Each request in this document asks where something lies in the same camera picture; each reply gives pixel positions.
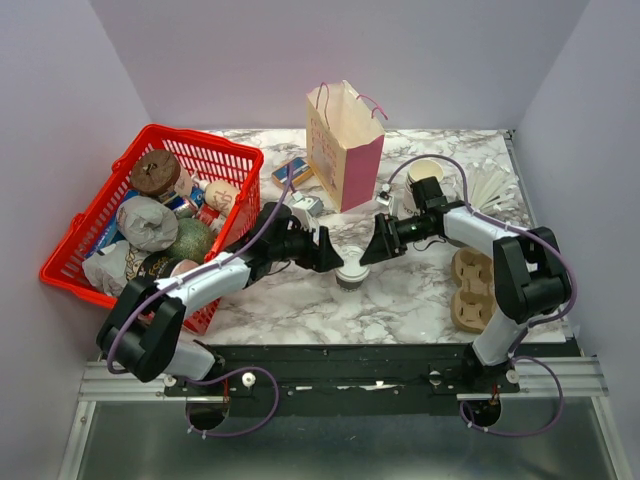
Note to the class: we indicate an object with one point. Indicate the red plastic shopping basket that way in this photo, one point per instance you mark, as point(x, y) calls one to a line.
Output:
point(175, 199)

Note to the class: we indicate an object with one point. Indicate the cardboard cup carrier tray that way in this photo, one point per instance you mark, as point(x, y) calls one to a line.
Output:
point(473, 303)

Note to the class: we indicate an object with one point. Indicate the aluminium frame rail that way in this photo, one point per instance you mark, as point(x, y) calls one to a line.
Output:
point(99, 385)

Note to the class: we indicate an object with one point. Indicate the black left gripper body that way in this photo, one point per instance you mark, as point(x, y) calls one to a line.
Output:
point(294, 247)

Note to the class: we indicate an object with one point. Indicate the bundle of wrapped straws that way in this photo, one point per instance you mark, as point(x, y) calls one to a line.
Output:
point(492, 186)

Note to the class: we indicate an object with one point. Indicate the black paper coffee cup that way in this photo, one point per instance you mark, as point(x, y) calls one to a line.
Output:
point(350, 283)

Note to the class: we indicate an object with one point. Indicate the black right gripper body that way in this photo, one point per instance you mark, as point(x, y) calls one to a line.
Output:
point(405, 231)

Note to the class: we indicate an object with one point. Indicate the stack of paper cups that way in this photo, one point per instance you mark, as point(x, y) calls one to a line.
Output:
point(422, 189)

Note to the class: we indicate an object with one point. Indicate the white plastic cup lid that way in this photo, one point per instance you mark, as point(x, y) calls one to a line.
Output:
point(351, 255)

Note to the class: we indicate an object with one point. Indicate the grey wrapped bundle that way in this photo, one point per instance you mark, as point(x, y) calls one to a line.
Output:
point(147, 224)

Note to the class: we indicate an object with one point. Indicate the black cup noodle container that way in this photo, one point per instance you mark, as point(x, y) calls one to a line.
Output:
point(161, 266)

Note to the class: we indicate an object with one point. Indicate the beige bottle with red print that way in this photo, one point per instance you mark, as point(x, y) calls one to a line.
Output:
point(218, 195)

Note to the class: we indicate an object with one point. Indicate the blue and tan small box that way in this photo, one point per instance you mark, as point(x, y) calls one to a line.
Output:
point(296, 170)

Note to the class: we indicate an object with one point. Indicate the brown round cork lid jar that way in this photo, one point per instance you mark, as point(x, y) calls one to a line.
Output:
point(155, 174)

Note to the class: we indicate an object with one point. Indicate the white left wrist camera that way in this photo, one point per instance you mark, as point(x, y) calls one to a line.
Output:
point(306, 208)

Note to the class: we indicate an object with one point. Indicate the pink and cream paper bag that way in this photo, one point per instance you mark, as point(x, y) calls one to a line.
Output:
point(344, 140)

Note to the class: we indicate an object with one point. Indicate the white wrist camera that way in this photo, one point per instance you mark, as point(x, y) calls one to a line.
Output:
point(306, 208)
point(384, 196)

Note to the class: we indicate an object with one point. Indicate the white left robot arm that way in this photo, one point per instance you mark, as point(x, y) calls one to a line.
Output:
point(141, 334)

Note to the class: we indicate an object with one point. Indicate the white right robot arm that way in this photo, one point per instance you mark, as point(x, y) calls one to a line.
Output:
point(531, 278)

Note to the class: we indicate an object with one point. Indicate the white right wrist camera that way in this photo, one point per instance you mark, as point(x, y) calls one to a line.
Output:
point(384, 196)

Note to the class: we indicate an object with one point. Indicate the white printed plastic bag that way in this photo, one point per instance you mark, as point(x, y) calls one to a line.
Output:
point(110, 269)

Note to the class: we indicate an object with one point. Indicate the green round melon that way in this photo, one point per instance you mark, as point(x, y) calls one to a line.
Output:
point(193, 242)

